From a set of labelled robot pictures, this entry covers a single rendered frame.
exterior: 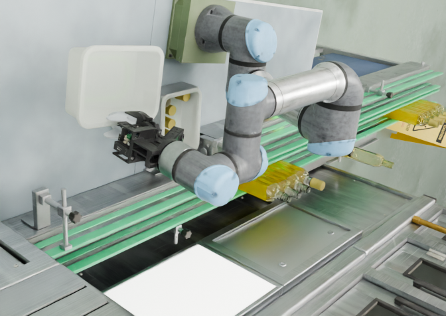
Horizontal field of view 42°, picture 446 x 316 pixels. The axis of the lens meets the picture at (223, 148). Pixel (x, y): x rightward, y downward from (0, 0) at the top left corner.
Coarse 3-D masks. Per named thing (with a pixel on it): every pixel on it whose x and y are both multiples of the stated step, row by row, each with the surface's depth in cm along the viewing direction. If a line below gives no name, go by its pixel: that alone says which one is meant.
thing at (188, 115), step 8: (192, 88) 186; (168, 96) 178; (176, 96) 181; (192, 96) 191; (200, 96) 189; (176, 104) 192; (184, 104) 194; (192, 104) 192; (200, 104) 191; (176, 112) 193; (184, 112) 195; (192, 112) 193; (200, 112) 192; (176, 120) 194; (184, 120) 196; (192, 120) 194; (184, 128) 197; (192, 128) 194; (184, 136) 198; (192, 136) 195; (192, 144) 196
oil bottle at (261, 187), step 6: (258, 180) 198; (264, 180) 198; (270, 180) 199; (240, 186) 202; (246, 186) 200; (252, 186) 198; (258, 186) 196; (264, 186) 195; (270, 186) 194; (276, 186) 195; (246, 192) 201; (252, 192) 199; (258, 192) 197; (264, 192) 195; (270, 192) 194; (276, 192) 194; (264, 198) 196; (270, 198) 194; (276, 198) 196
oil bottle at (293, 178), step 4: (268, 168) 209; (272, 168) 209; (276, 168) 209; (280, 168) 210; (272, 172) 206; (276, 172) 206; (280, 172) 206; (284, 172) 206; (288, 172) 207; (280, 176) 204; (284, 176) 203; (288, 176) 203; (292, 176) 204; (296, 176) 204; (288, 180) 202; (292, 180) 202; (296, 180) 203; (292, 184) 202; (292, 188) 202
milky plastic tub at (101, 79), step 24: (72, 48) 121; (96, 48) 117; (120, 48) 122; (144, 48) 127; (72, 72) 120; (96, 72) 128; (120, 72) 133; (144, 72) 135; (72, 96) 121; (96, 96) 130; (120, 96) 135; (144, 96) 136; (96, 120) 124
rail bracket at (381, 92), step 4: (364, 88) 270; (368, 88) 269; (380, 88) 266; (368, 92) 270; (376, 92) 267; (380, 92) 265; (384, 92) 265; (388, 92) 263; (392, 92) 263; (388, 96) 263
